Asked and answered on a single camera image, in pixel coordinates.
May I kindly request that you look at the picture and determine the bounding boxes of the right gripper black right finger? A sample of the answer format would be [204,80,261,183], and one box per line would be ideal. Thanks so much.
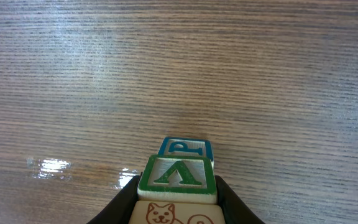
[215,175,265,224]

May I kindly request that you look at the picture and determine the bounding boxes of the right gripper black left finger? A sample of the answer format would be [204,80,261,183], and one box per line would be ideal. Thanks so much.
[87,175,140,224]

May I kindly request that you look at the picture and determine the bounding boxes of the cat picture wooden block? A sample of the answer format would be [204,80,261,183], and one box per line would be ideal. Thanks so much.
[129,200,226,224]

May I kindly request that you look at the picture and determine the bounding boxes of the wooden block with figure eight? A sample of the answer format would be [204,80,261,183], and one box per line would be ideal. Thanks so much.
[157,136,214,168]

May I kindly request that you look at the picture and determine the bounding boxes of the green edged animal wooden block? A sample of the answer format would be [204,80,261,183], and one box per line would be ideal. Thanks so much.
[137,155,218,205]

